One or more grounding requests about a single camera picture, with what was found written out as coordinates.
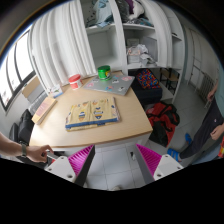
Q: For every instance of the pink ribbed gripper left finger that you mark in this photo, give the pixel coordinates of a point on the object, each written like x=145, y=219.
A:
x=73, y=168

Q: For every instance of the pink ribbed gripper right finger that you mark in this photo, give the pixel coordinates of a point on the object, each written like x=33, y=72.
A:
x=153, y=165

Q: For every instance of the operator left forearm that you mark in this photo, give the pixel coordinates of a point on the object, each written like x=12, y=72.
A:
x=8, y=147

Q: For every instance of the yellow patterned folded towel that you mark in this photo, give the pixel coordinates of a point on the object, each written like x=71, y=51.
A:
x=91, y=114

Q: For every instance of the operator left hand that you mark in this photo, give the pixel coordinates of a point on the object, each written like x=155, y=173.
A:
x=38, y=153

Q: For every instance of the red and black bag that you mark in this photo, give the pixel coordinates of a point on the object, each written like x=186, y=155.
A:
x=164, y=119

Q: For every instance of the black wrist watch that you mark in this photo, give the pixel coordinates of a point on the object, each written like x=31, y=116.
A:
x=24, y=150

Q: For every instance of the cardboard box with pink label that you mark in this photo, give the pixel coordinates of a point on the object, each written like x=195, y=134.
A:
x=43, y=110

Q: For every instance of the small blue white box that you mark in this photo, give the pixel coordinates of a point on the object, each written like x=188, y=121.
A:
x=56, y=91

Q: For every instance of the standing person in dark clothes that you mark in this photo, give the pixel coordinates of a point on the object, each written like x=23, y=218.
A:
x=212, y=125

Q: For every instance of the grey laptop with stickers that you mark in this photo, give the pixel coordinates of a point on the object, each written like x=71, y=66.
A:
x=116, y=84

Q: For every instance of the white tub with red lid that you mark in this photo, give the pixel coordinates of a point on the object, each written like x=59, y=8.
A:
x=75, y=81

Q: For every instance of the box of colourful balls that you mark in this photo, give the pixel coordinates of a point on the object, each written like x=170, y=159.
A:
x=147, y=80

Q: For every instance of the wooden chair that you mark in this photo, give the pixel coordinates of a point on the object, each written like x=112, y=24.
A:
x=170, y=77

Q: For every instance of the green lidded jar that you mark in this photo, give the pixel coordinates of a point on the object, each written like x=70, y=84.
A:
x=104, y=72

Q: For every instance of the white curtain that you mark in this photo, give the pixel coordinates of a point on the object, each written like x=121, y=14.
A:
x=58, y=46

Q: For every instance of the white shelving unit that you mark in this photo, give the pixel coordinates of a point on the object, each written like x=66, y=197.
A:
x=164, y=40

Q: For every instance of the white wall radiator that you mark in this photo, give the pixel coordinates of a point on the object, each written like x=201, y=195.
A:
x=206, y=86

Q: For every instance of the window with dark frame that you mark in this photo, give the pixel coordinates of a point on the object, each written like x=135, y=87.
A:
x=15, y=70

